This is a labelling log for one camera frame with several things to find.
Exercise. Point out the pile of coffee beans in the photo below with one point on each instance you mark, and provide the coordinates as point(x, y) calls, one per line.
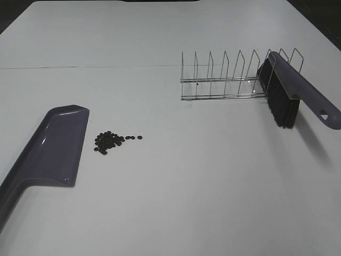
point(108, 140)

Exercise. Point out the purple plastic dustpan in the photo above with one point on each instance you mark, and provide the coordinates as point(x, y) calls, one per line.
point(50, 158)

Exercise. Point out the purple hand brush black bristles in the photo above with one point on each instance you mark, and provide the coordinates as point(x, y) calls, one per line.
point(285, 88)

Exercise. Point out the chrome wire dish rack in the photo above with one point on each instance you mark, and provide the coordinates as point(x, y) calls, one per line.
point(230, 77)

